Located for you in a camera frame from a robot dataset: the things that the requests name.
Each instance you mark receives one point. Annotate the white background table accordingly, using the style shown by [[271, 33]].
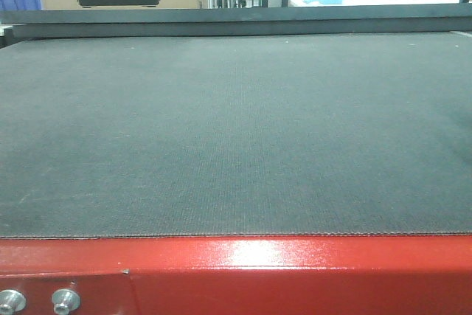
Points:
[[300, 3]]

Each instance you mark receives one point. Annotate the dark conveyor far rail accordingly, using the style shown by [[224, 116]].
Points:
[[257, 21]]

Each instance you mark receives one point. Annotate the silver bolt left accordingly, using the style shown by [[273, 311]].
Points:
[[12, 302]]

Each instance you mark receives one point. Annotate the light blue tray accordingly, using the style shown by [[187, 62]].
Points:
[[324, 2]]

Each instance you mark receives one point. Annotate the silver bolt right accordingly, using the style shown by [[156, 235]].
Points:
[[65, 301]]

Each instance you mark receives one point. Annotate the dark grey conveyor belt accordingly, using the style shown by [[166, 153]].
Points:
[[292, 135]]

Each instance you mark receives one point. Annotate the silver bolt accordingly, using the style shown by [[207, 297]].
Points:
[[65, 301], [12, 302]]

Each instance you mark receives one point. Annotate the red conveyor frame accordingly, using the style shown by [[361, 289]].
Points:
[[248, 275]]

